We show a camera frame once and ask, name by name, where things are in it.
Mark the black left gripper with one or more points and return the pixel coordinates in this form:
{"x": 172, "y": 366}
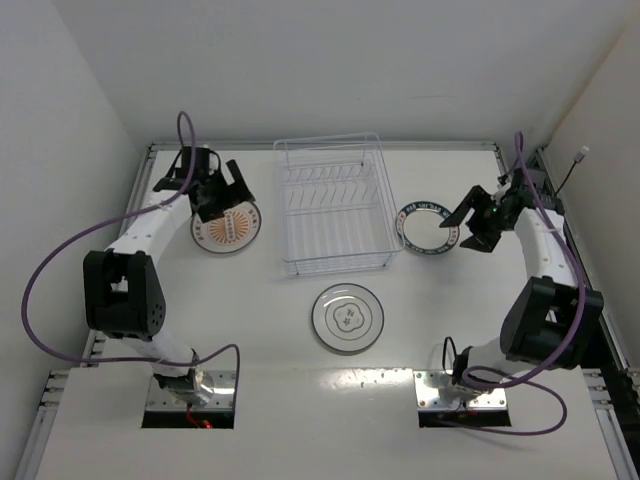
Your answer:
{"x": 220, "y": 190}

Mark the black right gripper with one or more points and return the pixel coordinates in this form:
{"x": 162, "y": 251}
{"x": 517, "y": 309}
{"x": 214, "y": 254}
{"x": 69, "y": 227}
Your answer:
{"x": 480, "y": 220}

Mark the orange sunburst plate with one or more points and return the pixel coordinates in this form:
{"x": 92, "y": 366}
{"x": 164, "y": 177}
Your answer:
{"x": 230, "y": 234}

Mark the dark green rimmed plate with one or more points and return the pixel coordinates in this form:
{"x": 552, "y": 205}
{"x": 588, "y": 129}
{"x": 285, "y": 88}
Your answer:
{"x": 418, "y": 228}

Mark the white plate flower outline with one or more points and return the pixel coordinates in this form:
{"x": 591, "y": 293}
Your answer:
{"x": 347, "y": 318}

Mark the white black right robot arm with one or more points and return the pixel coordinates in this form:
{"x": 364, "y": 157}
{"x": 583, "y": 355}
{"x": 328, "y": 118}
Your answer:
{"x": 554, "y": 317}

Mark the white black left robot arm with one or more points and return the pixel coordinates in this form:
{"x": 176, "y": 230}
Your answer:
{"x": 124, "y": 299}

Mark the white wire dish rack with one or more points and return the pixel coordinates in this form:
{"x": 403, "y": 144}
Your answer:
{"x": 338, "y": 211}

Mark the black cable white plug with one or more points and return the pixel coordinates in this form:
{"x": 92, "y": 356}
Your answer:
{"x": 577, "y": 159}

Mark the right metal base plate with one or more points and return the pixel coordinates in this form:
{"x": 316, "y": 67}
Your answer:
{"x": 436, "y": 394}

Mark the metal base plate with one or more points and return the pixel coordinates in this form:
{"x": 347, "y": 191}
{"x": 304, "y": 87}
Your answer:
{"x": 203, "y": 390}
{"x": 436, "y": 394}

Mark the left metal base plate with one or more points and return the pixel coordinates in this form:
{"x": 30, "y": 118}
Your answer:
{"x": 203, "y": 390}

